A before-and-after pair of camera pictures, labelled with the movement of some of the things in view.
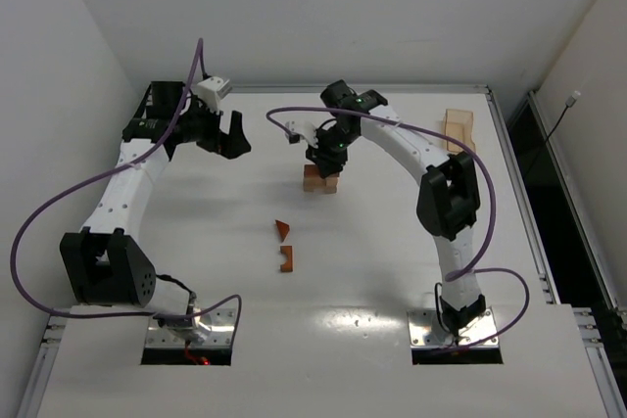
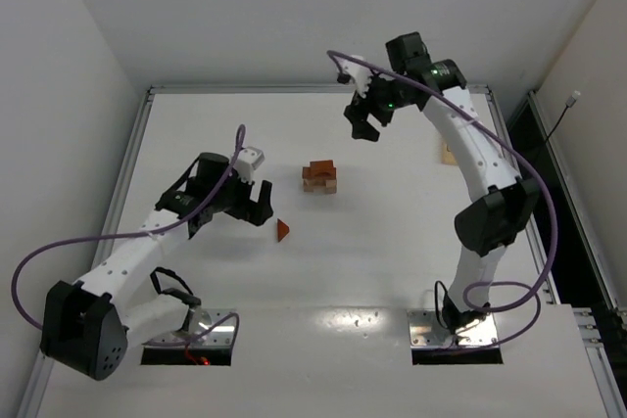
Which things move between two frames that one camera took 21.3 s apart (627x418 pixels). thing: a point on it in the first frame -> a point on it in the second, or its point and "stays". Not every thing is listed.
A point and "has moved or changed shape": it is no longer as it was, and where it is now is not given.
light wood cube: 331,185 stays
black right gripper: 328,158 -> 367,108
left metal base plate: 220,324 stays
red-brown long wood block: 312,174 stays
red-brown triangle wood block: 283,229 stays
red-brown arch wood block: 288,265 has moved or changed shape
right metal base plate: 425,330 stays
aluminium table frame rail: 381,89 stays
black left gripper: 216,133 -> 246,204
